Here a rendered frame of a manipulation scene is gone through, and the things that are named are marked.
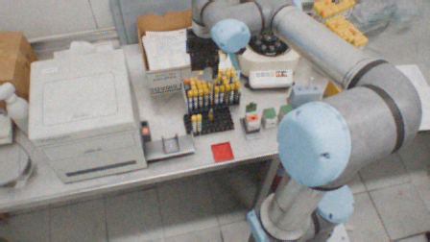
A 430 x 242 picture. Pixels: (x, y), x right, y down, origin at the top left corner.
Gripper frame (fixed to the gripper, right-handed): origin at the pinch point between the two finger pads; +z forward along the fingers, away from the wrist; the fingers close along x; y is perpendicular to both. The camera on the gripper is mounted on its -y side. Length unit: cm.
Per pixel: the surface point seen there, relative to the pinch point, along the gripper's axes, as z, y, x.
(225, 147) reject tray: 26.0, -2.6, 10.7
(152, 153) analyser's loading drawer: 22.2, 22.4, 9.5
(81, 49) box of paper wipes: 16, 42, -37
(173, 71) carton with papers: 13.4, 10.0, -16.5
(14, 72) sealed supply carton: 9, 62, -23
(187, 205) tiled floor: 114, 11, -4
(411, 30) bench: 26, -99, -29
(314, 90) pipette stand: 16.1, -37.6, 0.6
